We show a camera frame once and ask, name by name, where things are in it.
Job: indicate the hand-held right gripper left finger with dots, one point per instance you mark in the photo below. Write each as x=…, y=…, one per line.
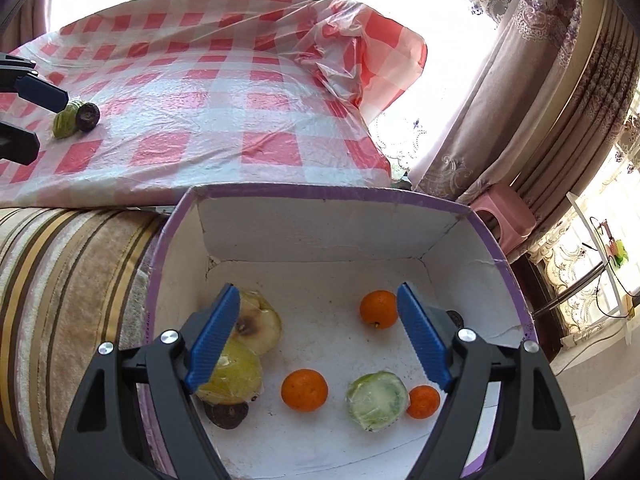
x=215, y=340

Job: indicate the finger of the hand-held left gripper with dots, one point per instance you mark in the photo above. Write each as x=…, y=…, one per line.
x=40, y=92
x=20, y=145

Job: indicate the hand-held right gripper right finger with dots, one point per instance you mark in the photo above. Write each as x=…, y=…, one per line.
x=425, y=340

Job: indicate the yellow-green fruit half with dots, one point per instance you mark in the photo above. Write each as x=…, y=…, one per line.
x=240, y=370

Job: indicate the green apple half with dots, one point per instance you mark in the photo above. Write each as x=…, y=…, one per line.
x=65, y=122

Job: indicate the yellow apple half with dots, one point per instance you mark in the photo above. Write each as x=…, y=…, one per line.
x=260, y=325

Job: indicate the small orange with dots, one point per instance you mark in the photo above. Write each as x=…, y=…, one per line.
x=423, y=402

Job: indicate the green cabbage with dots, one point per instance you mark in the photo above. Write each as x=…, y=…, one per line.
x=377, y=402

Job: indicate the white box with purple rim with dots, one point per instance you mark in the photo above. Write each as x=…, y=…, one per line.
x=325, y=240

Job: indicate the pink plastic stool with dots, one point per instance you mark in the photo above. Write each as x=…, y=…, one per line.
x=505, y=215

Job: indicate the red checked plastic tablecloth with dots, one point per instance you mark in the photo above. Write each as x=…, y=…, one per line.
x=200, y=110

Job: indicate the white lace window curtain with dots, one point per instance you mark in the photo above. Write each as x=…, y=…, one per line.
x=565, y=260

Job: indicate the white metal stand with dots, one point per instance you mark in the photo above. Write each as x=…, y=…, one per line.
x=595, y=240

